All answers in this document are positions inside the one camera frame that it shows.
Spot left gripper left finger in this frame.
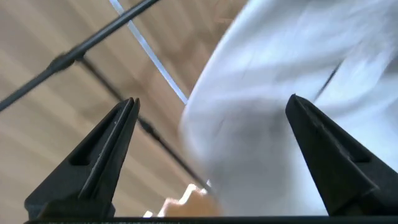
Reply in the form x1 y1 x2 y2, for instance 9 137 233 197
24 96 141 218

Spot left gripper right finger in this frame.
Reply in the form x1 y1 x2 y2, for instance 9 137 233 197
285 93 398 217

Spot pale grey shorts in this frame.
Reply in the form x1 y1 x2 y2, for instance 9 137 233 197
179 0 398 217

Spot black clothes rack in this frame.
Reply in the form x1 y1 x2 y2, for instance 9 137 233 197
0 0 215 197

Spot beige curtain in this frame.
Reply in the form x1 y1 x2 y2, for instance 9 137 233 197
0 0 249 220

